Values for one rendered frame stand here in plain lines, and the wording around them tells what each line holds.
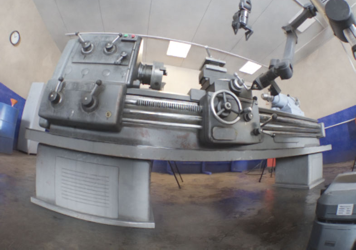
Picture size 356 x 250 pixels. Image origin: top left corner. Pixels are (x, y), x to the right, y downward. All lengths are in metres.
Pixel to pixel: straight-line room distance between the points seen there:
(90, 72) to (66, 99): 0.28
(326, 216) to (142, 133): 0.96
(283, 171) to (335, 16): 1.76
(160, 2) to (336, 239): 3.73
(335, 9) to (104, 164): 1.42
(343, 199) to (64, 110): 1.21
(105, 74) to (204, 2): 2.81
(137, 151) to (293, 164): 1.74
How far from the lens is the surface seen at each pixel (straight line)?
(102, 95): 0.81
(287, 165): 2.04
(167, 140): 0.91
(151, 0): 3.47
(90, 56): 1.15
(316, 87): 5.26
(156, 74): 1.18
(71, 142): 0.81
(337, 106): 4.89
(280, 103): 1.94
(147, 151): 0.72
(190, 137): 0.94
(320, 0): 0.98
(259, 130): 0.96
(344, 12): 0.89
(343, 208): 0.57
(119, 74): 1.01
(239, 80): 0.93
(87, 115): 0.81
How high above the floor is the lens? 0.41
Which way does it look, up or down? 16 degrees up
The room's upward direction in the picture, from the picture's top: 2 degrees clockwise
